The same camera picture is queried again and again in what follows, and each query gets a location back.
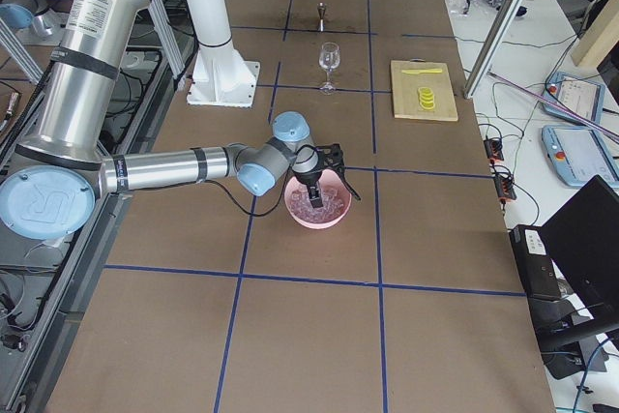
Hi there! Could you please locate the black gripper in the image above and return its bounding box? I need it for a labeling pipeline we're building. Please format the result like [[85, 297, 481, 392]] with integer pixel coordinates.
[[293, 161, 325, 209]]

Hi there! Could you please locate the steel cocktail jigger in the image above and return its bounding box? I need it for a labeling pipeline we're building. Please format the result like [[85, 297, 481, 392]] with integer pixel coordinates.
[[317, 2, 327, 32]]

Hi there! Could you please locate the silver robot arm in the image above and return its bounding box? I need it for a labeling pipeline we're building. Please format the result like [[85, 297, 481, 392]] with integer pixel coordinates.
[[1, 0, 326, 240]]

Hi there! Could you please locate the pile of ice cubes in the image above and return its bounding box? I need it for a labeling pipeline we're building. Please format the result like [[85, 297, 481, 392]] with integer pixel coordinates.
[[288, 187, 344, 223]]

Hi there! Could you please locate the clear wine glass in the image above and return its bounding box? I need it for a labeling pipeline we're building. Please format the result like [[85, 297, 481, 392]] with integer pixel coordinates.
[[319, 42, 340, 95]]

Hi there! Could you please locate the pink bowl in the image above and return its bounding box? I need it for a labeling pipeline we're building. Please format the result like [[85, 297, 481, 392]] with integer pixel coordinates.
[[284, 170, 352, 229]]

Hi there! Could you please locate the bamboo cutting board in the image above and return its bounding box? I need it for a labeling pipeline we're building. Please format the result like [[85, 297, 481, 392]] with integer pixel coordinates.
[[390, 60, 458, 122]]

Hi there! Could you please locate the yellow plastic knife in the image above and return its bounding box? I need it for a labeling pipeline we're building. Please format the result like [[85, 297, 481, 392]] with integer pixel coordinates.
[[400, 68, 443, 75]]

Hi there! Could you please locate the orange connector block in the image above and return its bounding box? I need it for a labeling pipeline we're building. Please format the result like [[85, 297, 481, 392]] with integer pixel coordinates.
[[493, 172, 516, 204], [484, 137, 504, 164]]

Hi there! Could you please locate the black box with label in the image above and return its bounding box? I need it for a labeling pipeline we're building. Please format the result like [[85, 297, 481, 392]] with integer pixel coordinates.
[[509, 224, 569, 302]]

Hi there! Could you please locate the blue teach pendant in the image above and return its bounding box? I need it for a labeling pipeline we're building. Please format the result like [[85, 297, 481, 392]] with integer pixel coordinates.
[[542, 125, 618, 189], [541, 71, 606, 124]]

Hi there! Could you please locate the black laptop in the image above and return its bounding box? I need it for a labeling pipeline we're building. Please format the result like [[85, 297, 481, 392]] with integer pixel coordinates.
[[540, 175, 618, 311]]

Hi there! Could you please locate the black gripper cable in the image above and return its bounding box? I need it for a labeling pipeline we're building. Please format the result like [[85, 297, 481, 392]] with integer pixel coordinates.
[[207, 144, 363, 219]]

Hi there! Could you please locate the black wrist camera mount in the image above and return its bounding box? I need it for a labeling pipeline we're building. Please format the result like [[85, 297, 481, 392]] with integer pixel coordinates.
[[315, 143, 345, 175]]

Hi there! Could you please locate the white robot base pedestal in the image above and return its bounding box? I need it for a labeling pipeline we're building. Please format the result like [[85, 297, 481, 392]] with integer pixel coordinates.
[[187, 0, 260, 108]]

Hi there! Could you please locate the aluminium frame strut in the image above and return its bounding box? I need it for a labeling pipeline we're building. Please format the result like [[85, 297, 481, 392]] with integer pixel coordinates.
[[463, 0, 523, 99]]

